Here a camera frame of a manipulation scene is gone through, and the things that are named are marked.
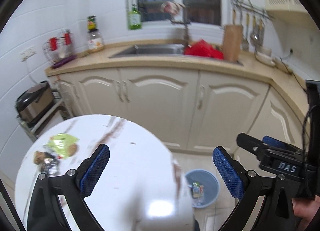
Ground silver foil wrapper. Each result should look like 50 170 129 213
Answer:
39 154 60 177

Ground green snack wrapper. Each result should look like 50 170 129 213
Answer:
44 133 79 159

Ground blue trash bin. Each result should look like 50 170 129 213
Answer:
185 169 220 209

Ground cream kitchen cabinets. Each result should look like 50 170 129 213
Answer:
49 68 302 167

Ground steel kitchen sink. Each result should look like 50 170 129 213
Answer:
108 43 245 66

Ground right hand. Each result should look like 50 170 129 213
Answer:
292 196 320 230

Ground metal storage cart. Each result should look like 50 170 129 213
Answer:
16 88 74 143

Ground round white marble table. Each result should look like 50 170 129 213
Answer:
15 115 195 230

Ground black silver rice cooker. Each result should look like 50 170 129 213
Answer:
15 81 55 127

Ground stacked white bowls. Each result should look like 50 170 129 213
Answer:
255 46 276 67

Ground wooden cutting board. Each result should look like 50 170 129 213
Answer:
222 24 243 62

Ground red plastic bag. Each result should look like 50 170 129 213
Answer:
184 40 224 60

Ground metal faucet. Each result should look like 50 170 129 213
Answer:
169 5 190 50

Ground small green lid jar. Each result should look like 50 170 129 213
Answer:
87 16 97 31

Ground pink cloth on faucet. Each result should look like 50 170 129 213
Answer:
160 1 185 17

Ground green dish soap bottle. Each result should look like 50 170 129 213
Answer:
128 4 142 30

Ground white wall socket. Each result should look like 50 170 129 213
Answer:
20 46 36 62

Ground wire utensil rack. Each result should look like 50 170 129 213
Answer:
42 29 76 69

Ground hanging utensil rail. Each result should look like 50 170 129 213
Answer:
231 0 275 52

